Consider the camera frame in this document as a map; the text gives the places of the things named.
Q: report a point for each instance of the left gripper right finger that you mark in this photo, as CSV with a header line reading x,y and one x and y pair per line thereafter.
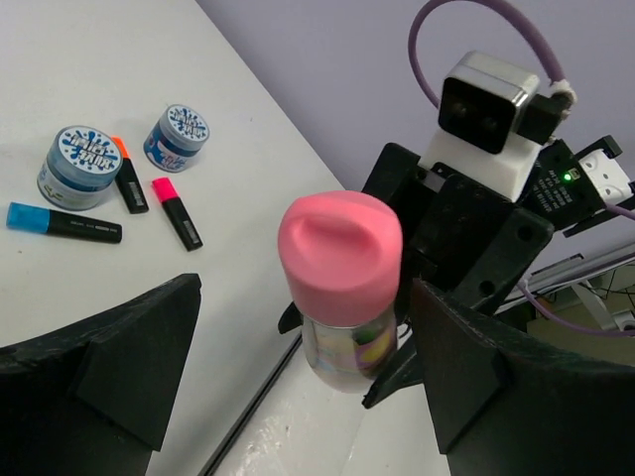
x,y
505,403

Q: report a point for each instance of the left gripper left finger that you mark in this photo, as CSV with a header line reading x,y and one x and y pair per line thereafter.
x,y
96,397

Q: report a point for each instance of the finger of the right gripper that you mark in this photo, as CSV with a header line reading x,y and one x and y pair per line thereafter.
x,y
290,319
403,370

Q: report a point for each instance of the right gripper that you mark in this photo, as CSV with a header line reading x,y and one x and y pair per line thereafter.
x,y
459,236

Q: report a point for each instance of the pink cap pen tube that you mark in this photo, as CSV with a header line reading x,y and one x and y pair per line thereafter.
x,y
341,252

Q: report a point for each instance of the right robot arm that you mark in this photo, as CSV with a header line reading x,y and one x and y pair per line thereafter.
x,y
560,190

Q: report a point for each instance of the pink highlighter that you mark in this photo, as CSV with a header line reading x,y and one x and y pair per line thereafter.
x,y
177,213

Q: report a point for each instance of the blue highlighter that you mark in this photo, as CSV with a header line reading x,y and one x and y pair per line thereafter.
x,y
34,219

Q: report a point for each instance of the orange highlighter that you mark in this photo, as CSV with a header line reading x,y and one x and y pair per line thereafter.
x,y
128,182

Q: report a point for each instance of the blue slime jar left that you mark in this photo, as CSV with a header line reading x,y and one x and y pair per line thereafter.
x,y
80,166

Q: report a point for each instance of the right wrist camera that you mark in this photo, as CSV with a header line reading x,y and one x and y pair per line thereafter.
x,y
493,122

